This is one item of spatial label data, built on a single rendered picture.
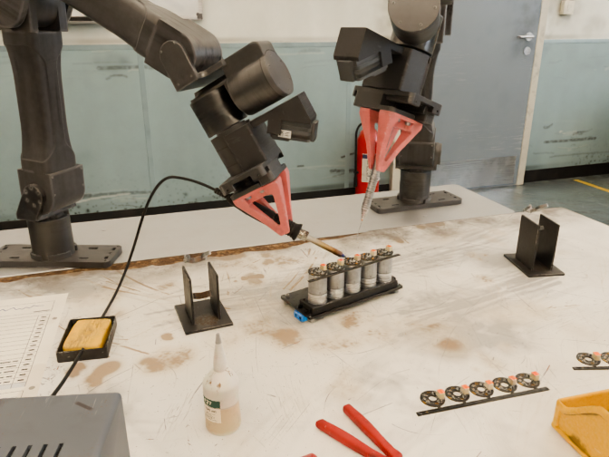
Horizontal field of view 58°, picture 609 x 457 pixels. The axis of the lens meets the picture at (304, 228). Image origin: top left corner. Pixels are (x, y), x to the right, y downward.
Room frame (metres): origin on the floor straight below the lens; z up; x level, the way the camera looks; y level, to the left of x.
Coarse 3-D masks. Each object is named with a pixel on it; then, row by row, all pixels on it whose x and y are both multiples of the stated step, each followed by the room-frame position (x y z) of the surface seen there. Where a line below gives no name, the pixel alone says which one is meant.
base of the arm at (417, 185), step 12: (408, 180) 1.07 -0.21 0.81; (420, 180) 1.07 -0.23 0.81; (408, 192) 1.07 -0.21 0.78; (420, 192) 1.07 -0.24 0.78; (432, 192) 1.15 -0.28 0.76; (444, 192) 1.15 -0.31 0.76; (372, 204) 1.06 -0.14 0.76; (384, 204) 1.06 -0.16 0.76; (396, 204) 1.06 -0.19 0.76; (408, 204) 1.06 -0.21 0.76; (420, 204) 1.06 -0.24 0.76; (432, 204) 1.07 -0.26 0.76; (444, 204) 1.08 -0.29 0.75; (456, 204) 1.09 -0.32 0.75
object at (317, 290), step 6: (318, 270) 0.63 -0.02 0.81; (312, 276) 0.62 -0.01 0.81; (312, 282) 0.62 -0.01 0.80; (318, 282) 0.62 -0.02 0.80; (324, 282) 0.62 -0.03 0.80; (312, 288) 0.62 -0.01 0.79; (318, 288) 0.62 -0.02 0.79; (324, 288) 0.62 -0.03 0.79; (312, 294) 0.62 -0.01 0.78; (318, 294) 0.62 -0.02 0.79; (324, 294) 0.62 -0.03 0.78; (312, 300) 0.62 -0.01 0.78; (318, 300) 0.62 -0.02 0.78; (324, 300) 0.62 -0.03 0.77
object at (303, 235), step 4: (300, 232) 0.68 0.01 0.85; (304, 232) 0.68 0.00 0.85; (308, 232) 0.68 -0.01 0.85; (300, 236) 0.68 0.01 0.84; (304, 236) 0.68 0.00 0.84; (308, 236) 0.68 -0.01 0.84; (304, 240) 0.68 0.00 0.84; (308, 240) 0.68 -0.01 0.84; (312, 240) 0.68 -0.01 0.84; (316, 240) 0.68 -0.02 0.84; (320, 240) 0.68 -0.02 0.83; (316, 244) 0.68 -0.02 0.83; (320, 244) 0.68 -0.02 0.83; (324, 244) 0.68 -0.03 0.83; (324, 248) 0.67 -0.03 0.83; (328, 248) 0.67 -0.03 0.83; (332, 248) 0.67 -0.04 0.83; (336, 248) 0.68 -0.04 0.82; (332, 252) 0.67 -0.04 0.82; (336, 252) 0.67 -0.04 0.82; (340, 252) 0.67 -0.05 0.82; (340, 256) 0.67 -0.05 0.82
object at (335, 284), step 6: (330, 270) 0.64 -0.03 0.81; (336, 276) 0.64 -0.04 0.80; (342, 276) 0.64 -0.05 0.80; (330, 282) 0.64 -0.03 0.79; (336, 282) 0.64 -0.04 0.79; (342, 282) 0.64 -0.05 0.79; (330, 288) 0.64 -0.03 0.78; (336, 288) 0.64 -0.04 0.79; (342, 288) 0.64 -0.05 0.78; (330, 294) 0.64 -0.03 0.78; (336, 294) 0.64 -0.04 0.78; (342, 294) 0.64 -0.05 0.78
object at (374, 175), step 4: (392, 128) 0.71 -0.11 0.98; (372, 168) 0.70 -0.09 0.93; (372, 172) 0.69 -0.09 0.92; (376, 172) 0.69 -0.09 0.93; (368, 176) 0.70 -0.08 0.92; (372, 176) 0.69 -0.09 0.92; (376, 176) 0.69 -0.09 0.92; (372, 180) 0.69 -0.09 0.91; (376, 180) 0.69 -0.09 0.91; (368, 184) 0.69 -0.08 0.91; (372, 184) 0.69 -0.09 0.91; (368, 188) 0.69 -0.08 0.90; (372, 188) 0.69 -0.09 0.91; (368, 192) 0.69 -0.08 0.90; (372, 192) 0.69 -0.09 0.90; (364, 196) 0.69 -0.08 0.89; (368, 196) 0.68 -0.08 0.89; (372, 196) 0.69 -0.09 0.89; (364, 200) 0.69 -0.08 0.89; (368, 200) 0.68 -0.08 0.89; (364, 204) 0.68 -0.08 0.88; (368, 204) 0.68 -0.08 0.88; (364, 208) 0.68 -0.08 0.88; (368, 208) 0.68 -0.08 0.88
